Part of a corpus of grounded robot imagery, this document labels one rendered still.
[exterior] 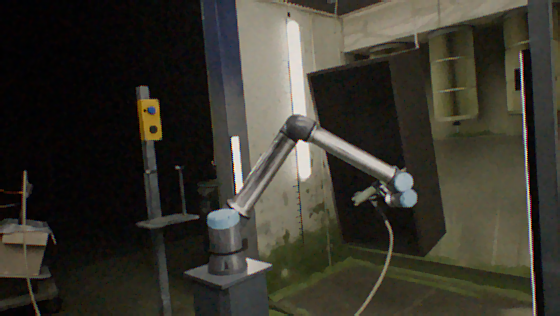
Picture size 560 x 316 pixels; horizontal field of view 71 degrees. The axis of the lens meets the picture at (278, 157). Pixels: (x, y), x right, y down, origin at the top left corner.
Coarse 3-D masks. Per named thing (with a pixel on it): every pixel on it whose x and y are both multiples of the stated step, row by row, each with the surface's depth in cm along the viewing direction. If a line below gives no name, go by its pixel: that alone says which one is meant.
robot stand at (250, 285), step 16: (192, 272) 188; (240, 272) 181; (256, 272) 181; (208, 288) 177; (224, 288) 169; (240, 288) 176; (256, 288) 183; (208, 304) 179; (224, 304) 172; (240, 304) 176; (256, 304) 183
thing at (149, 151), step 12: (144, 144) 253; (144, 156) 255; (156, 168) 256; (156, 180) 256; (156, 192) 256; (156, 204) 256; (156, 216) 256; (156, 228) 255; (156, 240) 255; (156, 252) 256; (156, 264) 258; (156, 276) 259; (168, 288) 260; (168, 300) 260; (168, 312) 260
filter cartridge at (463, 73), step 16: (432, 32) 314; (448, 32) 307; (464, 32) 305; (432, 48) 318; (448, 48) 308; (464, 48) 306; (432, 64) 321; (448, 64) 309; (464, 64) 306; (432, 80) 325; (448, 80) 309; (464, 80) 306; (448, 96) 311; (464, 96) 307; (448, 112) 313; (464, 112) 309
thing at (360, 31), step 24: (408, 0) 321; (432, 0) 307; (456, 0) 295; (480, 0) 283; (504, 0) 273; (552, 0) 258; (360, 24) 354; (384, 24) 338; (408, 24) 323; (432, 24) 308; (456, 24) 300; (480, 24) 307; (360, 48) 358
